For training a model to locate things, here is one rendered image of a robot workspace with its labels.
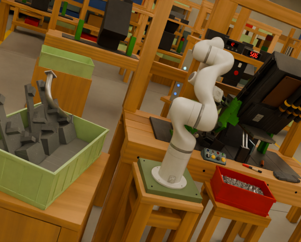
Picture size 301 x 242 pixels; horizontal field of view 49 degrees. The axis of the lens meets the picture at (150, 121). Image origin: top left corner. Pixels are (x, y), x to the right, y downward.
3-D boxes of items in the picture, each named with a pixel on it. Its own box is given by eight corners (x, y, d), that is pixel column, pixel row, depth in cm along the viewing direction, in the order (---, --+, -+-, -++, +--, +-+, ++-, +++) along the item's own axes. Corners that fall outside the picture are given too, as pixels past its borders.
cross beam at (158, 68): (294, 118, 279) (298, 109, 276) (148, 72, 250) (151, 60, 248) (290, 116, 283) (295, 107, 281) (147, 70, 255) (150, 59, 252)
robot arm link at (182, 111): (192, 156, 158) (211, 111, 150) (155, 142, 159) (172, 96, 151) (193, 146, 169) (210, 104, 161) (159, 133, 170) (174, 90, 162)
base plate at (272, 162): (302, 181, 235) (303, 179, 234) (156, 141, 211) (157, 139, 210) (274, 154, 274) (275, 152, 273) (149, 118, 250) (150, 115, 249)
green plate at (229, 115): (230, 133, 225) (250, 107, 220) (221, 127, 222) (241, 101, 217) (225, 126, 235) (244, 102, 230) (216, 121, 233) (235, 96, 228)
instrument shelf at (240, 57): (305, 83, 245) (307, 78, 244) (194, 44, 226) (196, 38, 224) (288, 75, 268) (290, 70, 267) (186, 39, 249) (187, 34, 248)
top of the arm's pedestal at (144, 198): (200, 213, 162) (204, 207, 161) (139, 202, 153) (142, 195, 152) (183, 178, 191) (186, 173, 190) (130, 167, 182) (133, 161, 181)
